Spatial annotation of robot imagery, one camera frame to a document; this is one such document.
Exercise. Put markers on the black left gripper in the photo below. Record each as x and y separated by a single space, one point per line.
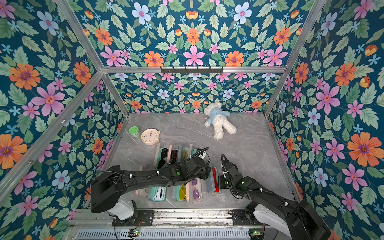
205 173

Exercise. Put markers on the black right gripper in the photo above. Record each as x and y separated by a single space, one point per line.
226 165

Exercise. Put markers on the grey case with red glasses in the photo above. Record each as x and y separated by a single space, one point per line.
212 182

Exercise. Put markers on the pink case with purple glasses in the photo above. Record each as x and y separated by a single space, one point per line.
194 191

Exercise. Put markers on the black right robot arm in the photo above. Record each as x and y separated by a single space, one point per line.
297 220

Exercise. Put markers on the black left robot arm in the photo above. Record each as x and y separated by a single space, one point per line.
108 187

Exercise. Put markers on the grey case with olive glasses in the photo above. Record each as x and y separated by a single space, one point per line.
184 152

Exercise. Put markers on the cream round alarm clock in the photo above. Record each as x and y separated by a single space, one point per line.
150 137

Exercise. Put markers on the white teddy bear blue shirt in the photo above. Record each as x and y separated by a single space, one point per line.
219 120

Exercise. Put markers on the green lidded round container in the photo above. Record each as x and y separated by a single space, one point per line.
134 131

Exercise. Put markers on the black hook rail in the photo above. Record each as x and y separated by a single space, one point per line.
191 70

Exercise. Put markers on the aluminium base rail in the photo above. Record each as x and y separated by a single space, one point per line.
170 218

